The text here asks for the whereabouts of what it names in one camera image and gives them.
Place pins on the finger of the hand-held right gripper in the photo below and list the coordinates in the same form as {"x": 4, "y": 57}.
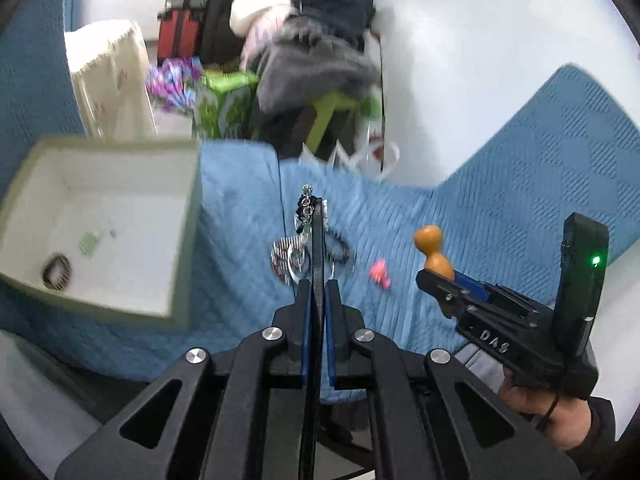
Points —
{"x": 472, "y": 287}
{"x": 442, "y": 292}

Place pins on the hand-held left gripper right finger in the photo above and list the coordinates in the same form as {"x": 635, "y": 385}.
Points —
{"x": 331, "y": 330}

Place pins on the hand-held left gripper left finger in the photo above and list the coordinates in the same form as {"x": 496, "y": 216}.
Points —
{"x": 304, "y": 330}

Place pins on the wooden gourd pendant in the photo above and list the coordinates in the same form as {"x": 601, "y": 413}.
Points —
{"x": 434, "y": 247}

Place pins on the white cardboard box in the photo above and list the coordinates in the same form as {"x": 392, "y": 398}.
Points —
{"x": 125, "y": 210}

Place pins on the person's right forearm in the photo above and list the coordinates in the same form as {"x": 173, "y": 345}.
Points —
{"x": 600, "y": 435}

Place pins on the small green jewelry piece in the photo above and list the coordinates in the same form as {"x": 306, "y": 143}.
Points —
{"x": 90, "y": 244}

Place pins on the person's right hand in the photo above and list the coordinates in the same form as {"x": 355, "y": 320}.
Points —
{"x": 555, "y": 415}

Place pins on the small pink hair clip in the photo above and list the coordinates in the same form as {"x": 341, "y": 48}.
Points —
{"x": 380, "y": 272}

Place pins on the silver hair comb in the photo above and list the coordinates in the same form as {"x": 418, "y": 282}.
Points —
{"x": 287, "y": 255}

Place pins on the blue quilted blanket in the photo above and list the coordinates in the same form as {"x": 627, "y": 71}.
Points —
{"x": 240, "y": 220}

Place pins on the green plastic stool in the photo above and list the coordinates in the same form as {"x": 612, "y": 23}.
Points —
{"x": 330, "y": 105}

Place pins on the green printed box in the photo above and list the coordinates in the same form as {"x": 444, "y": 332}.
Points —
{"x": 225, "y": 102}

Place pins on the pile of dark clothes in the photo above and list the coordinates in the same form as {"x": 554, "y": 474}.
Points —
{"x": 320, "y": 45}

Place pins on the purple patterned bag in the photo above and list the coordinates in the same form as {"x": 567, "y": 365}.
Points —
{"x": 172, "y": 80}

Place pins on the white and pink cloth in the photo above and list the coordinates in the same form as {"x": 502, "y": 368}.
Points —
{"x": 257, "y": 10}

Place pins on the black and red suitcase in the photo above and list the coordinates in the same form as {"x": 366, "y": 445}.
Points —
{"x": 182, "y": 30}

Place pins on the cream cloth cover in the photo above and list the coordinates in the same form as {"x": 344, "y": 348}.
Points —
{"x": 110, "y": 70}

